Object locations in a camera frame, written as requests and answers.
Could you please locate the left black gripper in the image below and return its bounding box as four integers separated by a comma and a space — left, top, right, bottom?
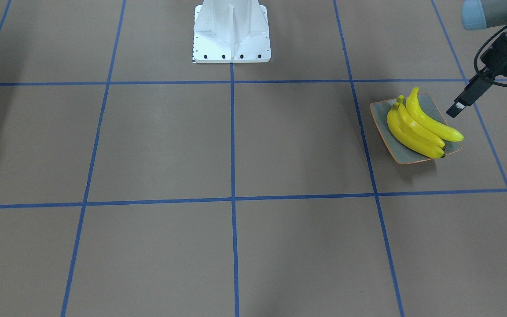
446, 33, 507, 118

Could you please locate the yellow banana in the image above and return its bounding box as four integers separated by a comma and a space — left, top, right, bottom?
396, 96, 445, 150
406, 87, 464, 142
386, 102, 445, 159

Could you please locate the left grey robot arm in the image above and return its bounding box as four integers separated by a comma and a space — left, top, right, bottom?
446, 0, 507, 117

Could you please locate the brown paper table mat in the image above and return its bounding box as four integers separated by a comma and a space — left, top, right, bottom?
0, 0, 507, 317

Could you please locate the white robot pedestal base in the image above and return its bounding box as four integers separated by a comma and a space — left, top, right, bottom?
192, 0, 272, 64

